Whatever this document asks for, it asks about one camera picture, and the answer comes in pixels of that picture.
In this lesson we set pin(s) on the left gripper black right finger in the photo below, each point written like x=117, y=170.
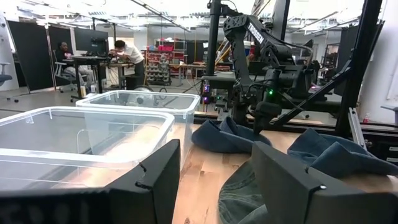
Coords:
x=286, y=186

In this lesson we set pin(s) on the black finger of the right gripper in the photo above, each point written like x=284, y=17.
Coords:
x=264, y=116

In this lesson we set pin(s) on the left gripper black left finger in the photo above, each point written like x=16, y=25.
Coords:
x=149, y=199

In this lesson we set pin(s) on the green-grey denim bucket hat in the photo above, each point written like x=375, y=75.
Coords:
x=239, y=196

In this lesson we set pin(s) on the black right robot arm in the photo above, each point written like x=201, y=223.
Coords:
x=239, y=46

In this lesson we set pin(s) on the clear plastic storage bin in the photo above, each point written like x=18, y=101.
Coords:
x=93, y=161
x=174, y=107

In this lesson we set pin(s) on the aluminium profile bar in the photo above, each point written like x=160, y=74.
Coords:
x=357, y=127

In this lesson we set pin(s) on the small red bottle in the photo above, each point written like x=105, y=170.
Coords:
x=366, y=119

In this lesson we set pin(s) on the shelf with red bins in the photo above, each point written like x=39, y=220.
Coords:
x=160, y=62

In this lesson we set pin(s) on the person leaning over desk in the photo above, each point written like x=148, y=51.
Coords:
x=130, y=54

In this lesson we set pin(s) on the black office desk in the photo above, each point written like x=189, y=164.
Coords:
x=90, y=60

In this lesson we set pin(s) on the white office chair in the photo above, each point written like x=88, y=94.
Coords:
x=60, y=70

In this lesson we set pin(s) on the person seated at desk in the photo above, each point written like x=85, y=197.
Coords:
x=66, y=59

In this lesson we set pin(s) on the black computer monitor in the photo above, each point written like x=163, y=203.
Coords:
x=90, y=40

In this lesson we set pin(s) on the black partition panel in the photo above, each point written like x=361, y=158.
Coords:
x=31, y=56

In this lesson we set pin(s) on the grey office chair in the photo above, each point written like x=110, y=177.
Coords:
x=4, y=77

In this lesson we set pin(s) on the black diagonal frame brace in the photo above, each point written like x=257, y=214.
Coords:
x=311, y=96

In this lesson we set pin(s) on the black rig post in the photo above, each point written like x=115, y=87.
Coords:
x=357, y=62
x=214, y=37

